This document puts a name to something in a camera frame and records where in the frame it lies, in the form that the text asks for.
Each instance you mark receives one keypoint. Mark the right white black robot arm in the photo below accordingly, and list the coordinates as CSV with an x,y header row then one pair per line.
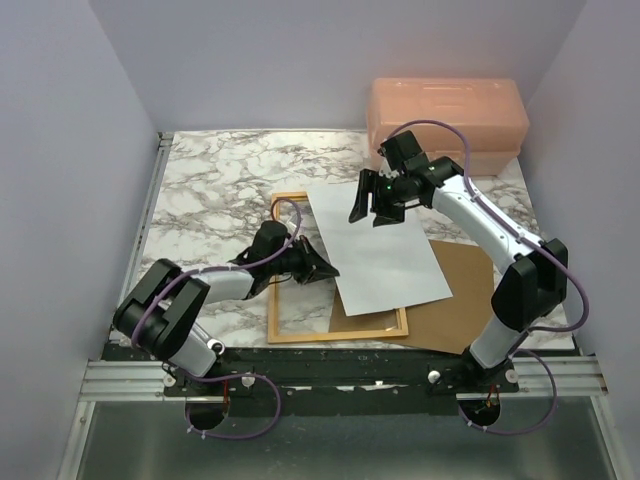
x,y
533,271

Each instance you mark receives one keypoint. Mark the aluminium extrusion rail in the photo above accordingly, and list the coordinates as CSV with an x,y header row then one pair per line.
x,y
146,381
134,265

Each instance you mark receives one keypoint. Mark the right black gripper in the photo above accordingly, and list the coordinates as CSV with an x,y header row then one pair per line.
x,y
369,182

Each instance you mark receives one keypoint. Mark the pink translucent plastic box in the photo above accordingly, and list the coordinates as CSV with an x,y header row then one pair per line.
x,y
489,112

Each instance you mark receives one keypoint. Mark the silver ratchet wrench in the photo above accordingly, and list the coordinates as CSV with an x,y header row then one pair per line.
x,y
217,346

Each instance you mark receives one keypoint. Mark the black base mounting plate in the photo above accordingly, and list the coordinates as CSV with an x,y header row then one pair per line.
x,y
337,382

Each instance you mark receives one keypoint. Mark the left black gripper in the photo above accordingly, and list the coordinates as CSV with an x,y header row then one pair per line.
x,y
321,268

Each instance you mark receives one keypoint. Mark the brown cardboard backing board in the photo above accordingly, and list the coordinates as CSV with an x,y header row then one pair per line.
x,y
450,325

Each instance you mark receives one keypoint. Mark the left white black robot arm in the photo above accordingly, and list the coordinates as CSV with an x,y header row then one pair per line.
x,y
160,313

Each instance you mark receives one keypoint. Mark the sunset landscape photo print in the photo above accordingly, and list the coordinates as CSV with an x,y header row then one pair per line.
x,y
380,268

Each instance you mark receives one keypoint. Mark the aluminium extrusion rail front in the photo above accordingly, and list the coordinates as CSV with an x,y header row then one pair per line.
x,y
146,381

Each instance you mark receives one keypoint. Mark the aluminium extrusion rail left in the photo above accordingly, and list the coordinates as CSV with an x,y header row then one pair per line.
x,y
134,265

